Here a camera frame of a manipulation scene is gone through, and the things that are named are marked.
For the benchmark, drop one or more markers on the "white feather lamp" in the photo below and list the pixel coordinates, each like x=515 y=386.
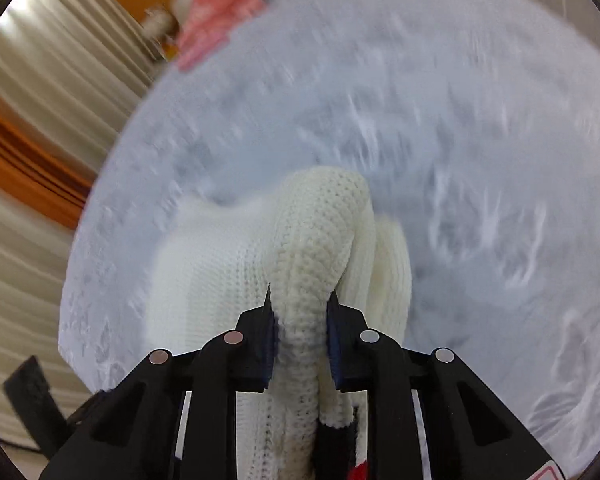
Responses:
x=157 y=22

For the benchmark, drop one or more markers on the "bed with grey butterfly cover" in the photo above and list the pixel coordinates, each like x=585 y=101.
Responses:
x=430 y=110

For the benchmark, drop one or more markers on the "cream curtain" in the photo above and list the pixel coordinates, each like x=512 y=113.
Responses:
x=30 y=310

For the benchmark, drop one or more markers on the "white red navy knit sweater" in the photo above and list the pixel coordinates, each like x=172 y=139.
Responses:
x=305 y=240

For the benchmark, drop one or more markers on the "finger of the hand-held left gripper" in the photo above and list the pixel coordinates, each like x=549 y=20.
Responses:
x=35 y=400

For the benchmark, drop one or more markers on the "orange curtain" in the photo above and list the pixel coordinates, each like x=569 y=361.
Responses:
x=25 y=150

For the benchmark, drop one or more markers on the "pink hooded garment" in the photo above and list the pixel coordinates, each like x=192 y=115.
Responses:
x=215 y=20

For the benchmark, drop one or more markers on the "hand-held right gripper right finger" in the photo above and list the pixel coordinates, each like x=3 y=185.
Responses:
x=342 y=355

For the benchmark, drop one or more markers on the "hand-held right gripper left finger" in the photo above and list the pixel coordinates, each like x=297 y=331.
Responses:
x=257 y=355

